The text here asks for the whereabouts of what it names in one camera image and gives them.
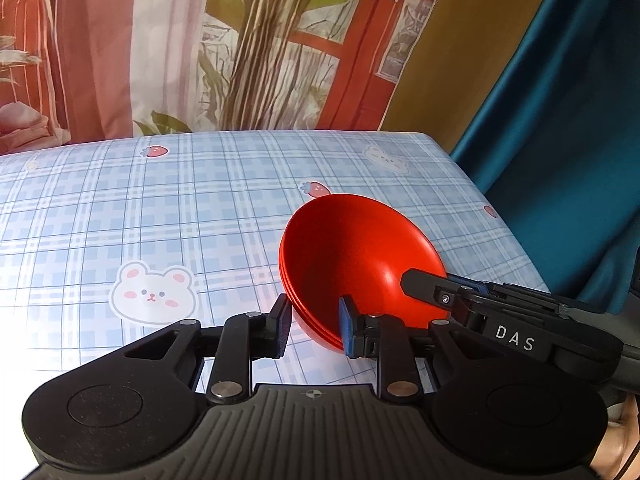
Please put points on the blue curtain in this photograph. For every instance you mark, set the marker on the blue curtain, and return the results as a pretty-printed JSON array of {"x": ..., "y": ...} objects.
[{"x": 560, "y": 135}]

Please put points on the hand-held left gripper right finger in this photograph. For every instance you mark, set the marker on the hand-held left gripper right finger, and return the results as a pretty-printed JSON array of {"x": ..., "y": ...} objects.
[{"x": 346, "y": 326}]

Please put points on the person's right forearm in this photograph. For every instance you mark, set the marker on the person's right forearm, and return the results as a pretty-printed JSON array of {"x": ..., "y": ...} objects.
[{"x": 622, "y": 412}]

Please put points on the printed backdrop cloth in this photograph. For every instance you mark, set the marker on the printed backdrop cloth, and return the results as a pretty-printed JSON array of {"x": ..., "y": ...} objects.
[{"x": 150, "y": 35}]

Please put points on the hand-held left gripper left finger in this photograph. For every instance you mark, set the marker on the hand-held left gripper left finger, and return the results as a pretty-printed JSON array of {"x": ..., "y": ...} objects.
[{"x": 285, "y": 327}]

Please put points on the blue checked tablecloth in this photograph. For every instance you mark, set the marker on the blue checked tablecloth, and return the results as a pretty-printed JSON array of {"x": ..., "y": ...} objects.
[{"x": 150, "y": 210}]

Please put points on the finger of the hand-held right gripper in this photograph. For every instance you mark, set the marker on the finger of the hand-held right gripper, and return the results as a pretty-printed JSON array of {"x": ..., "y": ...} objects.
[
  {"x": 520, "y": 297},
  {"x": 430, "y": 287}
]

